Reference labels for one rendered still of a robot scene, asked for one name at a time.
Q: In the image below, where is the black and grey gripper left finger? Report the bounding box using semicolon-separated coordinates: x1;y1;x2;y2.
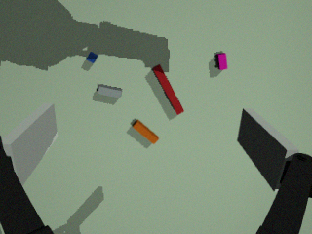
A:
0;103;58;234

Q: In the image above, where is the grey rod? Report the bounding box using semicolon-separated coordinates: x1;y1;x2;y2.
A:
97;85;122;98

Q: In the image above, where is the short magenta block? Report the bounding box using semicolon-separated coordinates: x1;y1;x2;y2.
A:
216;53;227;70

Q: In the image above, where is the red rod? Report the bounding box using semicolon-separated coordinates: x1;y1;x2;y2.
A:
153;64;184;115

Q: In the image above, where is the orange rod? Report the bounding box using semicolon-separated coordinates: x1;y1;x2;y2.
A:
133;120;159;144

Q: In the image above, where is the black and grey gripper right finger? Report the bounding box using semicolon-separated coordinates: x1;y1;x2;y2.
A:
237;108;312;234

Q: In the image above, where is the small blue cube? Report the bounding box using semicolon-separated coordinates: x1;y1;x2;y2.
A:
87;52;98;63

